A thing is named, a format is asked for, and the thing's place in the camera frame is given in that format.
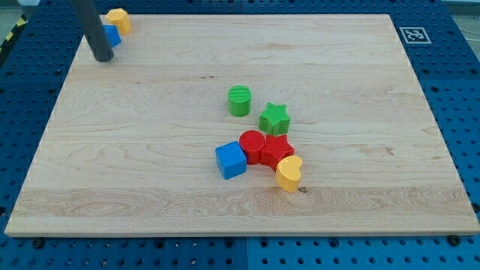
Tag red cylinder block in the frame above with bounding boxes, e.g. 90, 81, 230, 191
239, 130, 266, 165

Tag blue triangle block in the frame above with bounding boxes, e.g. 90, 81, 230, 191
103, 25, 122, 47

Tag white fiducial marker tag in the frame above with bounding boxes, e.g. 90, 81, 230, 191
400, 26, 431, 44

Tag blue cube block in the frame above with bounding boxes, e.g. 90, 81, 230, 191
214, 141, 247, 180

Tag wooden board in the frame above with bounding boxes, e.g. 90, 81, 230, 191
5, 14, 479, 238

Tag red star block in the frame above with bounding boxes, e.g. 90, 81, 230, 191
259, 134, 295, 171

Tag green star block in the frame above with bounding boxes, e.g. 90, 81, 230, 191
259, 103, 290, 136

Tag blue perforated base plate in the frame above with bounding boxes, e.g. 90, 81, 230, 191
1, 0, 479, 269

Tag grey cylindrical robot arm rod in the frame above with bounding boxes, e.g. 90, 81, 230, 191
70, 0, 114, 62

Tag green cylinder block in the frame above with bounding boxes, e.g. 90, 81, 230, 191
227, 85, 251, 117

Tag yellow pentagon block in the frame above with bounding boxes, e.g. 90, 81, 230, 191
106, 8, 131, 35

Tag yellow heart block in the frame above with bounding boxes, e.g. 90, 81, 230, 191
275, 155, 303, 193

